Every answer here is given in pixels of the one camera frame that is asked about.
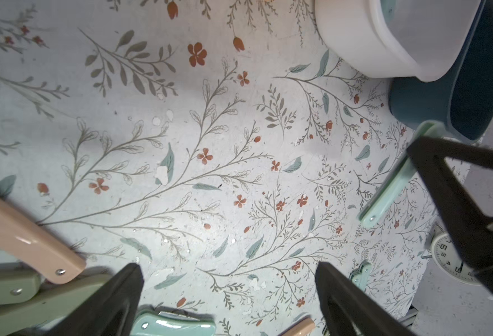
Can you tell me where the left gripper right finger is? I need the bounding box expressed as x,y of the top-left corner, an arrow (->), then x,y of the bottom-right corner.
315,262 -> 413,336

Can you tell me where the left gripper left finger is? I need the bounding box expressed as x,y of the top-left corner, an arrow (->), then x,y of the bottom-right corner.
46,263 -> 144,335

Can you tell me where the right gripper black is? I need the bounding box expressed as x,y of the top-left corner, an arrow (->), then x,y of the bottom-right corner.
407,137 -> 493,294

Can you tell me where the mint fruit knife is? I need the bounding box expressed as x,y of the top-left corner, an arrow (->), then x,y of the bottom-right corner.
130,311 -> 217,336
349,260 -> 372,292
357,120 -> 447,229

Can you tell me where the pink folded fruit knife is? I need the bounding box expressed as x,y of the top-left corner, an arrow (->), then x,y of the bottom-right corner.
280,317 -> 316,336
0,199 -> 86,284

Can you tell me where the olive folded fruit knife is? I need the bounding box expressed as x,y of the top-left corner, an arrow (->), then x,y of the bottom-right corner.
0,274 -> 111,335
0,270 -> 41,305

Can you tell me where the dark teal storage box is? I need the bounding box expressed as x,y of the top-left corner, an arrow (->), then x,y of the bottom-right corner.
389,1 -> 493,144

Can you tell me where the white plastic storage box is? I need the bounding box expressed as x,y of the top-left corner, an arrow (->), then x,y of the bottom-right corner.
314,0 -> 483,83

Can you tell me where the white twin-bell alarm clock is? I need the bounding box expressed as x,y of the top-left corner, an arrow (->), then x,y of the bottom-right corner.
430,232 -> 480,286

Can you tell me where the floral patterned table mat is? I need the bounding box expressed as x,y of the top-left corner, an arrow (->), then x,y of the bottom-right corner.
0,1 -> 436,335

